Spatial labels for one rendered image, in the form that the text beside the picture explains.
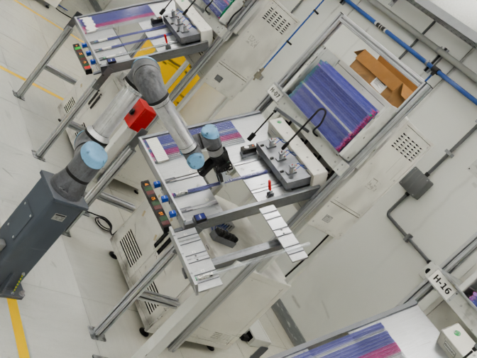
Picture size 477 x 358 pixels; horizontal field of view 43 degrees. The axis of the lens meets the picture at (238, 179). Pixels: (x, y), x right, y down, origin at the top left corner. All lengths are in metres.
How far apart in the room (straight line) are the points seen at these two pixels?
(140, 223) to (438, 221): 2.00
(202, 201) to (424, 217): 1.94
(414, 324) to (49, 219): 1.54
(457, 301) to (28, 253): 1.77
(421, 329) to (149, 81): 1.45
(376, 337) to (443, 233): 1.91
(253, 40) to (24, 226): 2.14
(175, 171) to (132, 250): 0.65
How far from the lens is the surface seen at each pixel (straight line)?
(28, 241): 2.73
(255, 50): 4.22
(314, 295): 4.63
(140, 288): 2.90
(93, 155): 2.56
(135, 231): 3.53
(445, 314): 2.71
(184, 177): 3.02
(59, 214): 2.67
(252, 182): 3.00
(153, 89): 2.47
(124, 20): 4.35
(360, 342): 2.44
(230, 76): 4.24
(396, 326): 2.53
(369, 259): 4.46
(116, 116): 2.64
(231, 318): 3.48
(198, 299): 2.66
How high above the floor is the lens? 1.70
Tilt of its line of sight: 14 degrees down
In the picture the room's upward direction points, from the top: 43 degrees clockwise
